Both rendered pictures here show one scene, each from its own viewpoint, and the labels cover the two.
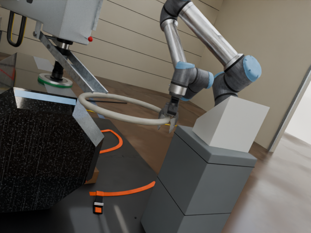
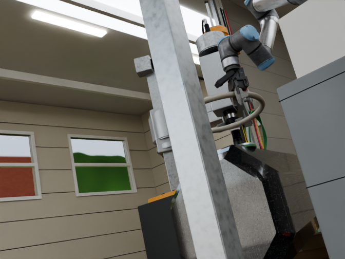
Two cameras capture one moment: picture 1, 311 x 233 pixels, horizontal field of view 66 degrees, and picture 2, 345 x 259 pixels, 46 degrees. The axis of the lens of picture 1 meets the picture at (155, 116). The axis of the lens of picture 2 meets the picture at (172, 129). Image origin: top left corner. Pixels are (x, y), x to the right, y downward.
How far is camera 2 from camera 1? 2.04 m
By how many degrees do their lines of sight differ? 78
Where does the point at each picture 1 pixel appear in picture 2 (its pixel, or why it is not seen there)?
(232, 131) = (316, 47)
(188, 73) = (221, 45)
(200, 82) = (236, 41)
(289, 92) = not seen: outside the picture
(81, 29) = not seen: hidden behind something
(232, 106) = (289, 26)
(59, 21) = not seen: hidden behind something
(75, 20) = (218, 90)
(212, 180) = (308, 119)
